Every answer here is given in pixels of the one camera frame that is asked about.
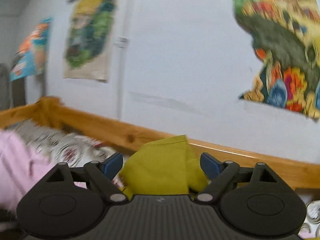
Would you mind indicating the pink bed sheet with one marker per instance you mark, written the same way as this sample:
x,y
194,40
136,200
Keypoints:
x,y
27,157

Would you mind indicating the wooden bed frame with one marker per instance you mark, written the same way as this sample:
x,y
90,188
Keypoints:
x,y
49,111

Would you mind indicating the olive beige brown garment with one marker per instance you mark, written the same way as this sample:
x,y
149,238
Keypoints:
x,y
163,167

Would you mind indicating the green poster middle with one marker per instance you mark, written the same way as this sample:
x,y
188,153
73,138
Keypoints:
x,y
88,48

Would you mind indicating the colourful poster right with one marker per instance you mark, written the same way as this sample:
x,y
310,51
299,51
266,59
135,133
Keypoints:
x,y
285,38

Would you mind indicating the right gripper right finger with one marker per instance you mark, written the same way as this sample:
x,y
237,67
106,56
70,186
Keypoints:
x,y
220,175

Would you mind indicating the floral patterned pillow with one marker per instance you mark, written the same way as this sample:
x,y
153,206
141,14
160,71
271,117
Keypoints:
x,y
96,150

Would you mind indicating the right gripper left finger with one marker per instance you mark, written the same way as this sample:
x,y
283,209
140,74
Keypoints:
x,y
100,175

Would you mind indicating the white wall pipe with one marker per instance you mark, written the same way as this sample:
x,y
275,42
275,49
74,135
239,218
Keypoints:
x,y
122,41

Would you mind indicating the blue orange poster left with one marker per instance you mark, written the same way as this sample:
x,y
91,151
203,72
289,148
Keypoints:
x,y
31,56

